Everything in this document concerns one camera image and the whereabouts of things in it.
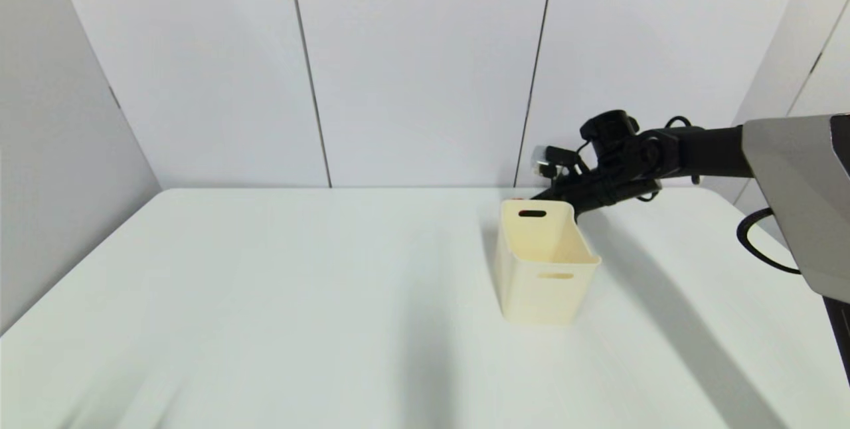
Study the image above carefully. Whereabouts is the cream plastic storage bin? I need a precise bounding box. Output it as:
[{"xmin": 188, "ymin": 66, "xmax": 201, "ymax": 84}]
[{"xmin": 495, "ymin": 199, "xmax": 602, "ymax": 325}]

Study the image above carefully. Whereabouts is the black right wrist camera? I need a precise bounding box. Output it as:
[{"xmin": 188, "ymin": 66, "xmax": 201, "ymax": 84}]
[{"xmin": 531, "ymin": 145, "xmax": 588, "ymax": 181}]

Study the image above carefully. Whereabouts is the thick black looping cable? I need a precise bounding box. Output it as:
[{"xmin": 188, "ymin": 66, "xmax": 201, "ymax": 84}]
[{"xmin": 736, "ymin": 207, "xmax": 802, "ymax": 276}]

